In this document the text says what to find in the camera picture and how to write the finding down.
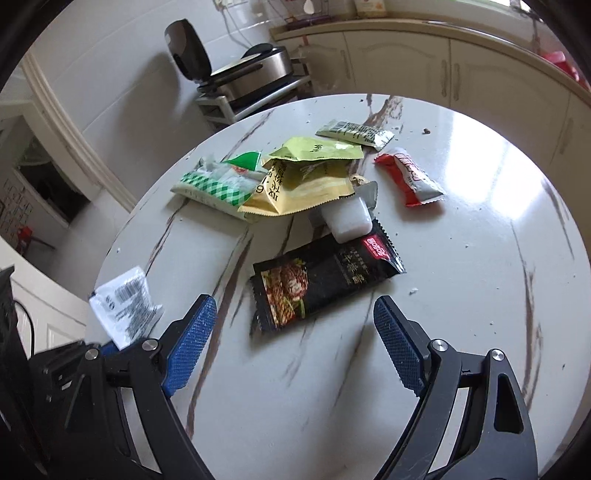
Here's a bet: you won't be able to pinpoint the white barcode wrapper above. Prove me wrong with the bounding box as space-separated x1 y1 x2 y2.
89 266 163 350

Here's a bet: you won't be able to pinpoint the black beef jerky packet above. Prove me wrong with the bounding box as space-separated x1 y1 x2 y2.
250 219 406 332

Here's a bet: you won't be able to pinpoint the white plastic cup container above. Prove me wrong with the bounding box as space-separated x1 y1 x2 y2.
320 195 373 244

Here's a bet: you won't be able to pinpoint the red white candy wrapper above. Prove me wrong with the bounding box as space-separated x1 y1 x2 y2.
374 147 445 208

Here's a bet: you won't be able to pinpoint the green checkered snack wrapper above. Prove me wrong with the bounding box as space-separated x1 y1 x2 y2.
170 151 267 221

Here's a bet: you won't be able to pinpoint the yellow tan snack bag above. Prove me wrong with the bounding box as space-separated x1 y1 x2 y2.
238 160 355 217

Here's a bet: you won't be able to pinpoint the pale green barcode sachet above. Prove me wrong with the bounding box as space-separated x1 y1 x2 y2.
315 120 394 151

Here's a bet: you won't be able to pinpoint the lime green snack bag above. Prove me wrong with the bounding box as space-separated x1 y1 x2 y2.
266 137 363 162

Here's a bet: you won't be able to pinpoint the white kitchen cart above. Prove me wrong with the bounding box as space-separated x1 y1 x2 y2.
195 75 314 132

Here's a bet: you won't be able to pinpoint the round white marble table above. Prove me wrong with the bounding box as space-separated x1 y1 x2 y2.
98 94 590 479

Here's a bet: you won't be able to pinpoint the cream lower cabinets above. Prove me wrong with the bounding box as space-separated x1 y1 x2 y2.
271 19 590 184

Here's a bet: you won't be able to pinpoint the black silver rice cooker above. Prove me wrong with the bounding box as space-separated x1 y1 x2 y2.
164 19 294 103

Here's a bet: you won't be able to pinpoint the red plastic basin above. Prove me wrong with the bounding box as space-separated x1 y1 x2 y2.
542 50 590 90

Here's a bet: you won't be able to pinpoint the clear jar with label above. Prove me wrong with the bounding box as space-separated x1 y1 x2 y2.
354 0 388 18

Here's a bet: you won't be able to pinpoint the wall power outlet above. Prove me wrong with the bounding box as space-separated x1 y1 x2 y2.
214 0 249 9

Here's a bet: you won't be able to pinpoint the wire rack with red cups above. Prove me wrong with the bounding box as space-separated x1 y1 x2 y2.
264 0 332 25

